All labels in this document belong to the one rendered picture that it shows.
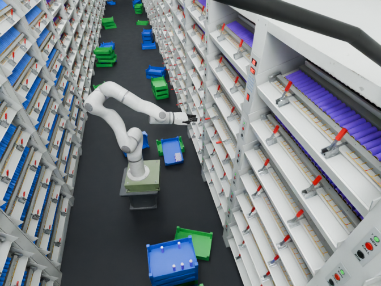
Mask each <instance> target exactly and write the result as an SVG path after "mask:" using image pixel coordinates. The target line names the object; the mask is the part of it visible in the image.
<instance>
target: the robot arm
mask: <svg viewBox="0 0 381 286"><path fill-rule="evenodd" d="M109 97H113V98H115V99H117V100H118V101H120V102H121V103H123V104H125V105H126V106H128V107H130V108H131V109H133V110H135V111H137V112H141V113H145V114H147V115H148V116H149V123H150V124H177V125H187V124H190V123H191V122H197V119H198V118H197V117H196V115H191V114H187V113H186V112H166V111H164V110H163V109H161V108H160V107H158V106H157V105H155V104H154V103H151V102H148V101H145V100H142V99H141V98H139V97H138V96H136V95H134V94H133V93H131V92H130V91H128V90H126V89H125V88H123V87H121V86H120V85H118V84H116V83H114V82H111V81H109V82H105V83H103V84H102V85H100V86H98V87H97V88H96V89H95V90H94V91H93V92H92V93H91V94H90V95H89V96H88V97H87V98H86V100H85V101H84V107H85V109H86V110H87V111H88V112H89V113H90V114H93V115H96V116H100V117H101V118H103V119H104V120H105V121H106V122H107V123H108V124H109V126H110V127H111V128H112V129H113V131H114V133H115V136H116V139H117V142H118V145H119V147H120V149H121V150H122V151H123V152H125V153H127V158H128V162H129V167H130V169H129V170H128V172H127V176H128V178H129V179H130V180H132V181H136V182H137V181H141V180H144V179H146V178H147V177H148V175H149V173H150V170H149V168H148V167H147V166H146V165H144V162H143V156H142V145H143V134H142V132H141V130H140V129H139V128H131V129H129V130H128V132H126V128H125V124H124V121H123V120H122V118H121V117H120V115H119V114H118V113H117V112H116V111H115V110H113V109H108V108H105V107H104V106H103V103H104V102H105V101H106V100H107V99H108V98H109Z"/></svg>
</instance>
